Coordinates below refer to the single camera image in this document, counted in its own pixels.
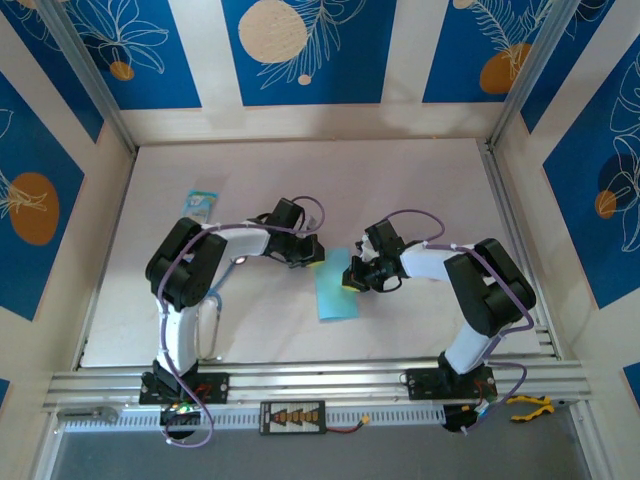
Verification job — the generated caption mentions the light blue cloth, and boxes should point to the light blue cloth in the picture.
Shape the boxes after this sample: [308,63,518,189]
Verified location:
[313,247,362,322]

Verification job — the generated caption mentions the blue snack packet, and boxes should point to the blue snack packet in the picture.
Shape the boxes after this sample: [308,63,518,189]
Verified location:
[183,188,220,222]

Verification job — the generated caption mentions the black power distribution board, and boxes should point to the black power distribution board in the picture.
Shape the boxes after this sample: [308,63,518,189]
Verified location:
[259,400,327,436]

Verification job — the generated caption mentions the black controller board with lights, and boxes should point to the black controller board with lights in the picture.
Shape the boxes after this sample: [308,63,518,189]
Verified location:
[158,402,202,427]
[442,403,494,434]

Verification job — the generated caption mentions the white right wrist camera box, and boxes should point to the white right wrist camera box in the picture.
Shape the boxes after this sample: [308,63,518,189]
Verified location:
[355,235,377,264]

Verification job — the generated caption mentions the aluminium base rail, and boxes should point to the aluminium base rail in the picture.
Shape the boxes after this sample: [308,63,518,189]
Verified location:
[42,357,594,414]

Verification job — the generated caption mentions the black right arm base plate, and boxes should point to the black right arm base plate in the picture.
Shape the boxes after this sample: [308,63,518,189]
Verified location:
[405,368,497,401]

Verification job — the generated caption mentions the aluminium side rail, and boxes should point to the aluminium side rail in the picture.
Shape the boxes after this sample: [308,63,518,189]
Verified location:
[477,138,562,360]

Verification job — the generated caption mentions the red black wire yellow plug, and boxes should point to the red black wire yellow plug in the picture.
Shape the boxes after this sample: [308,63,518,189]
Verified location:
[324,416,374,435]

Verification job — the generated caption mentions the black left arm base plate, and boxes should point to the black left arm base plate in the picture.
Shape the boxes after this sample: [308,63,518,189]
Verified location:
[138,372,231,405]

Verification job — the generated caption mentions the white slotted cable duct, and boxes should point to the white slotted cable duct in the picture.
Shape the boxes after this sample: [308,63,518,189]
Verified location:
[62,404,446,434]

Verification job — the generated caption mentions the yellow handled pliers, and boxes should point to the yellow handled pliers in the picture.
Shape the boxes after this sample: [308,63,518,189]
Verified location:
[507,394,571,424]

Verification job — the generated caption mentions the aluminium frame post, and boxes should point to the aluminium frame post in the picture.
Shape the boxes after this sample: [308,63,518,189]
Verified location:
[37,0,139,155]
[487,0,586,150]

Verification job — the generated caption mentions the grey metal bracket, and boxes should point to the grey metal bracket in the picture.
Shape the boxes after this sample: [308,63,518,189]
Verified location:
[56,406,120,422]

